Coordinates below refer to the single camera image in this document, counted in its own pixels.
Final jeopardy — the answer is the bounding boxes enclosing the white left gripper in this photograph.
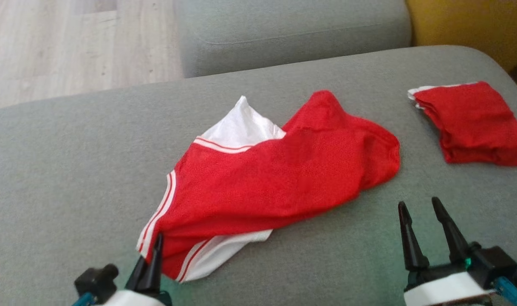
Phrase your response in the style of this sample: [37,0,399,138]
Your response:
[98,233,172,306]

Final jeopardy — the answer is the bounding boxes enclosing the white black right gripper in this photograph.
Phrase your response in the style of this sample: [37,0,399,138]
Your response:
[398,197,497,306]

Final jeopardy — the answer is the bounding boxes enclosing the red garment with white stripes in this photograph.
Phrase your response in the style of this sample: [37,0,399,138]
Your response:
[136,90,401,283]

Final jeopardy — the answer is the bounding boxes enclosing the folded red garment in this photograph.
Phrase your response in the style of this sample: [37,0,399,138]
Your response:
[408,81,517,167]

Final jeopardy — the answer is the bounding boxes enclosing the large grey sofa seat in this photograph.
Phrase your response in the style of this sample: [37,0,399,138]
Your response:
[0,45,517,306]

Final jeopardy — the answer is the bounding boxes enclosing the yellow sofa backrest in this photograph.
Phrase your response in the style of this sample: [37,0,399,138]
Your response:
[405,0,517,73]

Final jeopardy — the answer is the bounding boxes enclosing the small grey sofa cushion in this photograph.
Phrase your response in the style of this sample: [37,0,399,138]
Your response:
[175,0,413,79]

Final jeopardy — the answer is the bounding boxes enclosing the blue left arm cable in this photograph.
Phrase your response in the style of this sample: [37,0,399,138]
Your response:
[71,292,98,306]

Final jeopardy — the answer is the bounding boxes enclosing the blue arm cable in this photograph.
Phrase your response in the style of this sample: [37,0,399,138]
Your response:
[71,292,98,306]
[494,276,517,306]

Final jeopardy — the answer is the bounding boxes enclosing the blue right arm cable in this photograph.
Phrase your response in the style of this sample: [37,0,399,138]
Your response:
[494,276,517,306]

